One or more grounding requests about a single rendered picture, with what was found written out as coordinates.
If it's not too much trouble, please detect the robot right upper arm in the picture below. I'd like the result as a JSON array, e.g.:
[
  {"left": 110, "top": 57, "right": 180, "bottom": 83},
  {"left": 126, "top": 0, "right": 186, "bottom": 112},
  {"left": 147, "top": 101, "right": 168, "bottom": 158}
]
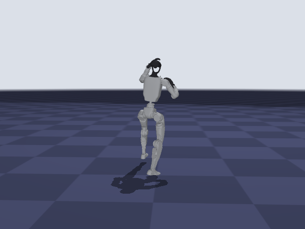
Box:
[{"left": 161, "top": 79, "right": 178, "bottom": 99}]

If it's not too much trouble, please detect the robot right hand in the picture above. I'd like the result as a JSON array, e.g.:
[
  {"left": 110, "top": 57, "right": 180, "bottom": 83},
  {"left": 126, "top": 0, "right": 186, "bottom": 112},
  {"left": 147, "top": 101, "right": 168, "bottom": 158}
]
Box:
[{"left": 164, "top": 78, "right": 175, "bottom": 88}]

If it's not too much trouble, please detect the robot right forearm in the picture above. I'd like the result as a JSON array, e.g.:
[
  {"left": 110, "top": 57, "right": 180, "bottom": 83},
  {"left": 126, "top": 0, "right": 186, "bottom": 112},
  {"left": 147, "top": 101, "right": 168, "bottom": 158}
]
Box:
[{"left": 173, "top": 85, "right": 179, "bottom": 96}]

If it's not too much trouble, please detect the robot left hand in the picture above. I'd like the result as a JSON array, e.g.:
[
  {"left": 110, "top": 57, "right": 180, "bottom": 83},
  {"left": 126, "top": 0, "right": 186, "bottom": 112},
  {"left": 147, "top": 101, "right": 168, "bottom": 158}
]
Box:
[{"left": 147, "top": 58, "right": 160, "bottom": 69}]

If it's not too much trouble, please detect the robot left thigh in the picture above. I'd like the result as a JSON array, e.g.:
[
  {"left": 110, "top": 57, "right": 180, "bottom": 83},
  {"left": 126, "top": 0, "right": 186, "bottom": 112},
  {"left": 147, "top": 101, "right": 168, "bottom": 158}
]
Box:
[{"left": 137, "top": 110, "right": 148, "bottom": 136}]

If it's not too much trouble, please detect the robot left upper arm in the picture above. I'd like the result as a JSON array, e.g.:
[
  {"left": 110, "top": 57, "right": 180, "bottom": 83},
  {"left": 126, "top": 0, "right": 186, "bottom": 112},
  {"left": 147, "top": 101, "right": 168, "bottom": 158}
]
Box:
[{"left": 139, "top": 75, "right": 145, "bottom": 83}]

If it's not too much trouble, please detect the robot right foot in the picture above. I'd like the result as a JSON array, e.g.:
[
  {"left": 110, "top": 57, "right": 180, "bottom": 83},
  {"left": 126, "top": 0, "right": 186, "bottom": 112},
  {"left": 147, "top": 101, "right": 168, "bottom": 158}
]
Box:
[{"left": 147, "top": 169, "right": 161, "bottom": 176}]

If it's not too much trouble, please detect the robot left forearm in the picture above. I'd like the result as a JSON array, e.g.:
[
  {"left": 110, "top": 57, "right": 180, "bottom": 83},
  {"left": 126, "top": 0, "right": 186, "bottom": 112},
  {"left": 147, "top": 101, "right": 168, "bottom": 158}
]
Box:
[{"left": 142, "top": 66, "right": 151, "bottom": 76}]

